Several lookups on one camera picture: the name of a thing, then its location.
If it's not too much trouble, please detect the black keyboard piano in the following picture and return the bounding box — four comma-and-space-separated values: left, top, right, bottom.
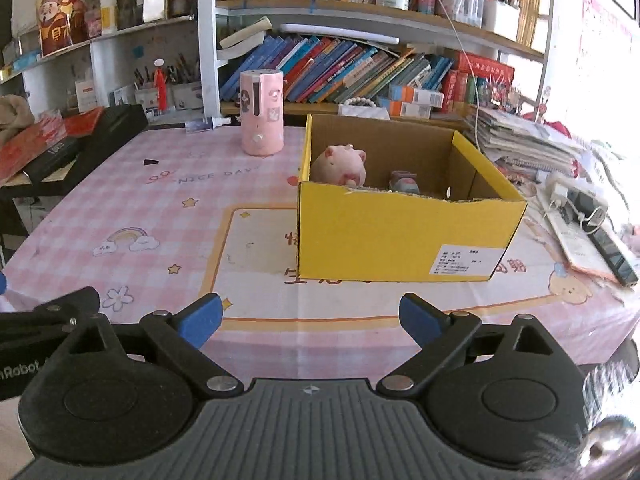
1, 104, 149, 200

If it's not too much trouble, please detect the red plastic bag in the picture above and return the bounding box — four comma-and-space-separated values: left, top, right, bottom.
0, 110, 67, 184

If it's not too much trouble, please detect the black power strip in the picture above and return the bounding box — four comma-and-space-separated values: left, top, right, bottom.
563, 188, 639, 287

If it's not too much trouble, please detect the beige towel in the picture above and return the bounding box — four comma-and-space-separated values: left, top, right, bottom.
0, 94, 35, 146

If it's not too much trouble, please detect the white yellow bottle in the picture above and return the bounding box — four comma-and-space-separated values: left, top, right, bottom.
100, 0, 118, 36

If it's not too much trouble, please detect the yellow cardboard box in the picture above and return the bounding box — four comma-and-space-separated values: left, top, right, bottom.
297, 114, 527, 283

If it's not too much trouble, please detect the fortune god figurine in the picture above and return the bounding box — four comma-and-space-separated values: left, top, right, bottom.
37, 0, 88, 56

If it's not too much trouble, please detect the red tassel ornament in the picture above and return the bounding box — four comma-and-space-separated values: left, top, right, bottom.
154, 58, 168, 114

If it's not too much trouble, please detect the stack of papers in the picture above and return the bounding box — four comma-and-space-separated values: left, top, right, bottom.
465, 106, 589, 178

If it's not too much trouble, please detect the black rectangular case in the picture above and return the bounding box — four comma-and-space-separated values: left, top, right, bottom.
23, 136, 80, 184

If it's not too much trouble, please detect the small spray bottle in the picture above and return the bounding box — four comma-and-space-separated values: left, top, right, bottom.
184, 117, 231, 132

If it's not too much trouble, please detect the small toy in box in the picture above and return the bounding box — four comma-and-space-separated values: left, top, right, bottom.
390, 170, 421, 195

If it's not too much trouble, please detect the white bookshelf unit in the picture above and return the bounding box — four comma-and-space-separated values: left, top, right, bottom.
1, 0, 548, 124

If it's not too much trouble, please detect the pink checkered tablecloth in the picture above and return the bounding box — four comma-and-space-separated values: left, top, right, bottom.
0, 124, 640, 386

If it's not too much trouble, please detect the white beaded bag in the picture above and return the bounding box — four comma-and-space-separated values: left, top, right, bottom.
337, 96, 390, 120

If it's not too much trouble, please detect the pink plush pig toy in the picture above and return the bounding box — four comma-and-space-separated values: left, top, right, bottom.
310, 144, 367, 188

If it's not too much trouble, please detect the white pen holder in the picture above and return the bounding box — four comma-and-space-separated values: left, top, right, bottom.
134, 82, 203, 112

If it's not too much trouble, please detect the pink cylindrical humidifier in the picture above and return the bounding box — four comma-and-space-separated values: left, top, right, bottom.
239, 70, 284, 157

